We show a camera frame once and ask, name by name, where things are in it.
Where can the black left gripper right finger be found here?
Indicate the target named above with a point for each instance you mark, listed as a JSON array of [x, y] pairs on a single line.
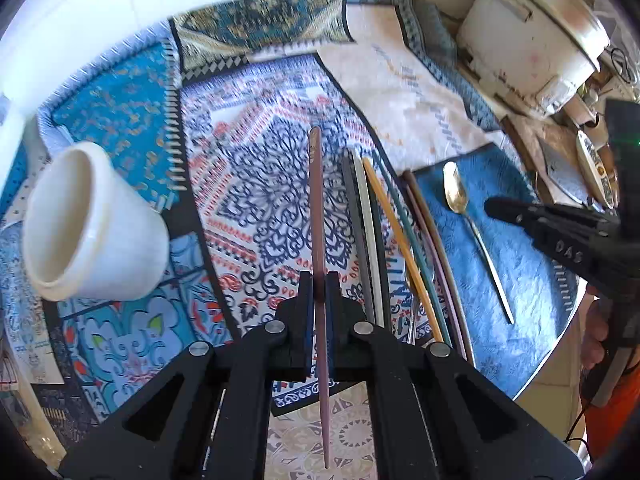
[[434, 416]]

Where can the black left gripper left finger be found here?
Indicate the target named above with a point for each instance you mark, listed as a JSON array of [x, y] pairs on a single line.
[[206, 414]]

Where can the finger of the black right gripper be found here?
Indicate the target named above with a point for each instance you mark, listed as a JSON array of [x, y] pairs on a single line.
[[582, 222]]

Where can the gold metal spoon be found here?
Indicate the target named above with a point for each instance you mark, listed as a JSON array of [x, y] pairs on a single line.
[[457, 200]]

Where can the pink chopstick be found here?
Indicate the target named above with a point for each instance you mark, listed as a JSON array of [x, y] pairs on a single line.
[[319, 272]]

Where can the teal chopstick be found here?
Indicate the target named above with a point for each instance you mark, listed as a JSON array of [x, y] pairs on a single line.
[[414, 245]]

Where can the person's right hand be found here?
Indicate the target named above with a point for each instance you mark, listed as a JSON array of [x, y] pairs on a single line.
[[592, 351]]

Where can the cleaver knife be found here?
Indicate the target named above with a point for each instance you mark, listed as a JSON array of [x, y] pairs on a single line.
[[563, 174]]

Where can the mauve chopstick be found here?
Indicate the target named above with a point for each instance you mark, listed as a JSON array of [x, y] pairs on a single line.
[[444, 296]]

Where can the brown chopstick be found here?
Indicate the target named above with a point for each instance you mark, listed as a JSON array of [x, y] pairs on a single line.
[[412, 183]]

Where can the white rice cooker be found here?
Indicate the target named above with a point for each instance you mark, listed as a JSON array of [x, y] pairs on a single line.
[[534, 54]]

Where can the white ceramic utensil cup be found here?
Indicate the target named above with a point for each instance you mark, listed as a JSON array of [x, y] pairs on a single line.
[[88, 234]]

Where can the orange chopstick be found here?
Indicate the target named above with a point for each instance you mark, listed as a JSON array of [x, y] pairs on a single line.
[[403, 245]]

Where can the patterned patchwork table mat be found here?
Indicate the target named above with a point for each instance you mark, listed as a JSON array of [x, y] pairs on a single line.
[[206, 115]]

